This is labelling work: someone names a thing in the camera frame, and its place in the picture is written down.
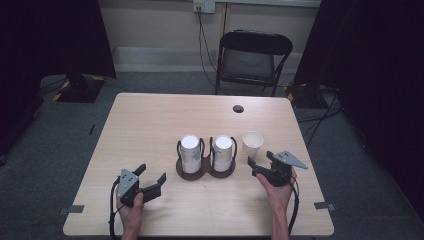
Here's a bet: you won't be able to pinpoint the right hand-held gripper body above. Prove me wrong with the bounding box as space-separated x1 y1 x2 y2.
269 150 309 188

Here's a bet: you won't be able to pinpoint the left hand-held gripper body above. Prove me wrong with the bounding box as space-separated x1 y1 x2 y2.
116 168 141 209

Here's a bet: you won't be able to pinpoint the single white paper cup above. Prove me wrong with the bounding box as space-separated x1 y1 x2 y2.
241 130 265 160

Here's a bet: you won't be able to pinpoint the stack of white paper cups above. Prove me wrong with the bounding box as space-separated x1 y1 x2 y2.
212 134 234 173
180 134 202 175

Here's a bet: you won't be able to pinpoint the dark brown double cup holder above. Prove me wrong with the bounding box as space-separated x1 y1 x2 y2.
175 136 239 182

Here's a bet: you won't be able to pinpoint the person's left hand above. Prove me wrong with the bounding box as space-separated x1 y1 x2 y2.
115 192 145 231

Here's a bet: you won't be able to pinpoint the person's right hand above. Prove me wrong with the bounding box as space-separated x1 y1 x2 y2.
255 167 298 212

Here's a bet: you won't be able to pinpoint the grey tape strip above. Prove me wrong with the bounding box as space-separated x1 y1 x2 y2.
57 204 86 216
313 201 337 212

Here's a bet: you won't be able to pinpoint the black stand base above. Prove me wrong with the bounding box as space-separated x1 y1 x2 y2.
52 73 107 104
285 82 334 110

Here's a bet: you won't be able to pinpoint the black folding chair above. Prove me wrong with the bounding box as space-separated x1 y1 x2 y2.
214 29 294 98

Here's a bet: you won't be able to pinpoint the black curtain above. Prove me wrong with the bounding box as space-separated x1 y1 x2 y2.
0 0 117 158
293 0 424 223

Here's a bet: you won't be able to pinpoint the left hand-held gripper black cable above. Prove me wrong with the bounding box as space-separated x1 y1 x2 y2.
108 176 125 240

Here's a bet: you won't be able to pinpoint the hand-held gripper black cable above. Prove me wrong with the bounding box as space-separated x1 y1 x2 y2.
108 176 125 240
286 175 301 236

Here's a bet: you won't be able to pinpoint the right hand-held gripper black cable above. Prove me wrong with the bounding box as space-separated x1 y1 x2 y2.
286 175 301 236

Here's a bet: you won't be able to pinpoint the black floor cables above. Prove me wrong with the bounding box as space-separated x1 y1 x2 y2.
295 87 345 149

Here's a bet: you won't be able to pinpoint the black power cable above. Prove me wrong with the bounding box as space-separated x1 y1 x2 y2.
197 9 222 88

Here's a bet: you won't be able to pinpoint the thin dark wall cable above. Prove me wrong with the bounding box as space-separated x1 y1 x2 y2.
221 2 230 36

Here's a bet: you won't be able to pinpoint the white wall socket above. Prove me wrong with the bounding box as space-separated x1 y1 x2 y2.
192 0 217 15

